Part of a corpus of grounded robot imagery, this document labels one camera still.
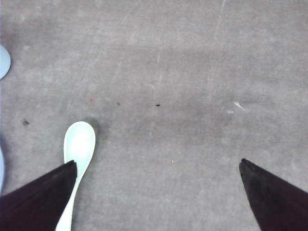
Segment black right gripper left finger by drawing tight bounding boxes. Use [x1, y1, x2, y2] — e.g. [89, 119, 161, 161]
[0, 161, 77, 231]

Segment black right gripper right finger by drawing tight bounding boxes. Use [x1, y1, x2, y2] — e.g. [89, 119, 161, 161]
[239, 158, 308, 231]

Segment mint green plastic spoon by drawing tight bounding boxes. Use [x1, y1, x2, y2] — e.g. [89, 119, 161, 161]
[55, 121, 96, 231]

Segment light blue plastic cup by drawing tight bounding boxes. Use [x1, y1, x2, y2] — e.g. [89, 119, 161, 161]
[0, 45, 11, 78]

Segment blue plastic plate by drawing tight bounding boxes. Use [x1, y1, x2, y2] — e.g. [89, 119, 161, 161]
[0, 149, 5, 191]

